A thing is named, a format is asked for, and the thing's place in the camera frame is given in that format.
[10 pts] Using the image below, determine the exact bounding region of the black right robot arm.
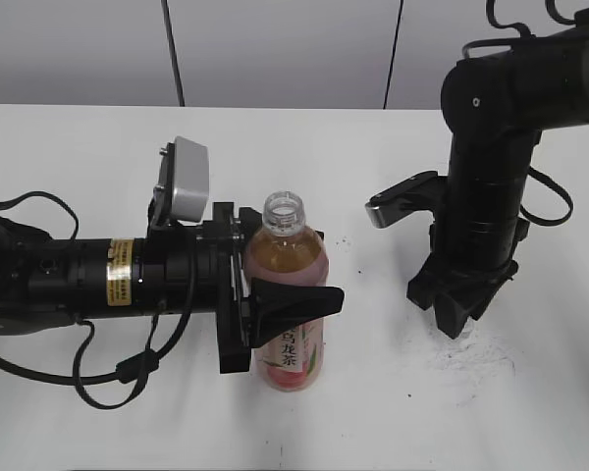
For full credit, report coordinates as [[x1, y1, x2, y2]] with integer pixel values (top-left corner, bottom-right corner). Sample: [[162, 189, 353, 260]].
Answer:
[[402, 8, 589, 338]]

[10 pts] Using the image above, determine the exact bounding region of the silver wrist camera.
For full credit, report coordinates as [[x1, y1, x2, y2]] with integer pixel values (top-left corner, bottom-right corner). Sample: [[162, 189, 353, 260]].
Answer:
[[148, 136, 210, 227], [365, 171, 447, 229]]

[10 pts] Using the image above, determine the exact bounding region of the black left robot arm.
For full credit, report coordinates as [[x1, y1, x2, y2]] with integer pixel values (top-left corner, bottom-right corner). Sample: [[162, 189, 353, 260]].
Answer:
[[0, 202, 344, 374]]

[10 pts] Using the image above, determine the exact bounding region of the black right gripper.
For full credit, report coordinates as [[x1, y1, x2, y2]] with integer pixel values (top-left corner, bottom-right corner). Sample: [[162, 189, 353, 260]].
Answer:
[[406, 254, 518, 339]]

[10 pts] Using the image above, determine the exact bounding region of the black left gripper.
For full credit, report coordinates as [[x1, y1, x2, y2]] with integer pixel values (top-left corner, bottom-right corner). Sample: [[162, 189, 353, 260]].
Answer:
[[138, 202, 345, 374]]

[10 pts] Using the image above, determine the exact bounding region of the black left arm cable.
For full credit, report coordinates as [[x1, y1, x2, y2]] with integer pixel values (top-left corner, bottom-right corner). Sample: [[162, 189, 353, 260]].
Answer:
[[0, 189, 197, 410]]

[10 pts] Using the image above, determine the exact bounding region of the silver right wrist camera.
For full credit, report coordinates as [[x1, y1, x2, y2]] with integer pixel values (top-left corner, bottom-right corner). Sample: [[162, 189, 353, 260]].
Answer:
[[365, 171, 447, 229]]

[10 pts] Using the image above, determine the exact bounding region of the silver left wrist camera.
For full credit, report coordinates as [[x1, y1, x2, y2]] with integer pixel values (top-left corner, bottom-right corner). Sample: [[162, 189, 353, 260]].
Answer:
[[148, 136, 210, 227]]

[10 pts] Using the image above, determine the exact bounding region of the peach oolong tea bottle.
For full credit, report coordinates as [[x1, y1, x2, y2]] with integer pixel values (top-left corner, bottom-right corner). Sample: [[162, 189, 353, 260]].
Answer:
[[243, 190, 329, 392]]

